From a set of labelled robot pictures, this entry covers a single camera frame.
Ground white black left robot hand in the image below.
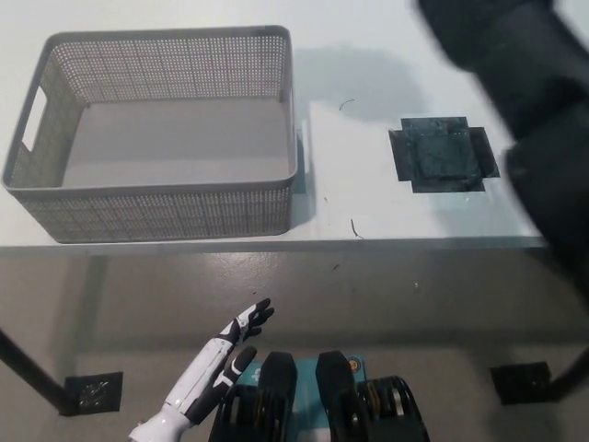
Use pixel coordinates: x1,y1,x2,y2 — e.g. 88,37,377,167
162,297,276,418

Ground black robot legs with teal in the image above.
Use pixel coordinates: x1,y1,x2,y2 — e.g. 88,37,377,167
209,350,433,442

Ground black floor foot plate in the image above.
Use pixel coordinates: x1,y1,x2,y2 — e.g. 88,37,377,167
489,362,554,407
63,370,125,416

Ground large grey perforated basket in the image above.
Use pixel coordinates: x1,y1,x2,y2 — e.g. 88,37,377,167
0,24,310,244

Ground black slanted table leg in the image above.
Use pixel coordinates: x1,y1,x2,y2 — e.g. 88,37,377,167
0,325,71,414

